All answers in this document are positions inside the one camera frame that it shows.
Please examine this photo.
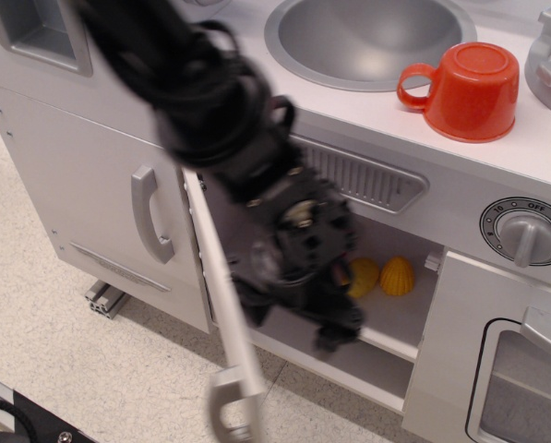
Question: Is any white toy kitchen unit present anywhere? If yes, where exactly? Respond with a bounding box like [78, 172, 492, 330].
[0, 1, 551, 442]

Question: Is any yellow toy corn piece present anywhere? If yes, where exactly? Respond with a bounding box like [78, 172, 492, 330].
[379, 256, 415, 296]

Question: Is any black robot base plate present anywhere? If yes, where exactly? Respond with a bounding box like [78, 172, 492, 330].
[0, 390, 95, 443]

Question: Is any silver sink bowl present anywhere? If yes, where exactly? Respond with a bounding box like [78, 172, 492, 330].
[264, 0, 477, 92]

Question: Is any silver vent grille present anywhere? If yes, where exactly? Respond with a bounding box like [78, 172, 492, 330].
[294, 137, 429, 214]

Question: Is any yellow toy potato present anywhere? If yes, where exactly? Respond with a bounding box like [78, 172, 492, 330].
[348, 257, 380, 298]

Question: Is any silver timer knob dial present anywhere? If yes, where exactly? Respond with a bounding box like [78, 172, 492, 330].
[479, 197, 551, 268]

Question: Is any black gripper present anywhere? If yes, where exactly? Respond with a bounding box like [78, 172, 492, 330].
[228, 239, 366, 354]

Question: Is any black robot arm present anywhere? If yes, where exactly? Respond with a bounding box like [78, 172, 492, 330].
[71, 1, 364, 352]

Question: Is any silver cabinet door handle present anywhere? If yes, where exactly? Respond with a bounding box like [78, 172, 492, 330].
[208, 365, 265, 442]

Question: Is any white cabinet door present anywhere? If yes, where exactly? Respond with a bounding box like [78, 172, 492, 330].
[183, 169, 265, 426]

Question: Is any orange plastic cup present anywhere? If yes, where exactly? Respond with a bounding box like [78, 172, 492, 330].
[397, 42, 521, 143]

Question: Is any silver fridge door handle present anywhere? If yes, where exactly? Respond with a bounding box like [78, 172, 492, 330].
[130, 164, 174, 264]

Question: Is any silver fridge emblem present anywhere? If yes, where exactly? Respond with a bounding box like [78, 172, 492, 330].
[70, 242, 171, 293]

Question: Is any silver oven handle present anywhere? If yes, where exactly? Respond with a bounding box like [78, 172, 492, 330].
[520, 306, 551, 354]

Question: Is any oven door with window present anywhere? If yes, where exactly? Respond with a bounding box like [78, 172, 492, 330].
[466, 318, 551, 442]

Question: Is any white fridge door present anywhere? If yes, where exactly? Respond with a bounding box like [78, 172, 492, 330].
[0, 88, 211, 332]

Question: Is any aluminium extrusion rail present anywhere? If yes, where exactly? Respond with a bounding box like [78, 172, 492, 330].
[85, 281, 130, 319]

